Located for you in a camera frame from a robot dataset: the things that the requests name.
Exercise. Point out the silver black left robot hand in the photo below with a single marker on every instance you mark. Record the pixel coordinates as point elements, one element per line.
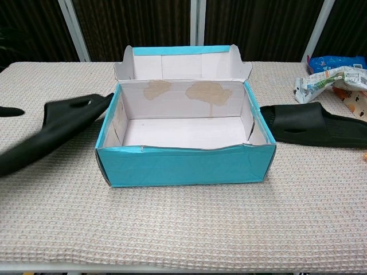
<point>10,111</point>

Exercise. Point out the black rubber slipper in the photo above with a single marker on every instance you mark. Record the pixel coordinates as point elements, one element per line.
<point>306,126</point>
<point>57,126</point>

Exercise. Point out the light blue shoe box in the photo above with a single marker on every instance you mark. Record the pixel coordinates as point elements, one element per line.
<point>186,169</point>

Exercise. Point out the beige woven tablecloth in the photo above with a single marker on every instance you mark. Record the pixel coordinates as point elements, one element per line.
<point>172,223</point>

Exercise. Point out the white green snack bag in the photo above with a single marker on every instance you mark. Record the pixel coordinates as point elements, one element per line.
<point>318,81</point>

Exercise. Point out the orange printed package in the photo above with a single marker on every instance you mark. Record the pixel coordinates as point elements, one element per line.
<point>354,100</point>

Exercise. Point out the white metal frame post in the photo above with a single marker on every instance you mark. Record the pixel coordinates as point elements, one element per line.
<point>318,28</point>
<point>198,20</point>
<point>74,28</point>

